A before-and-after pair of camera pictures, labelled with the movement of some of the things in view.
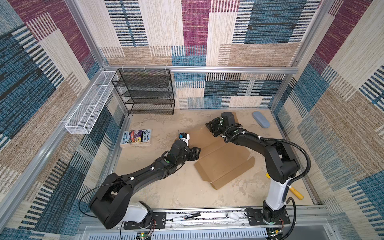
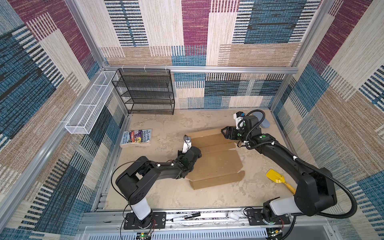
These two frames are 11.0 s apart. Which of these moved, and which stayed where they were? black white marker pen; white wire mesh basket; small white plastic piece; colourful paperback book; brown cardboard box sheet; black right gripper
Moved: black right gripper; brown cardboard box sheet
Stayed: white wire mesh basket; colourful paperback book; black white marker pen; small white plastic piece
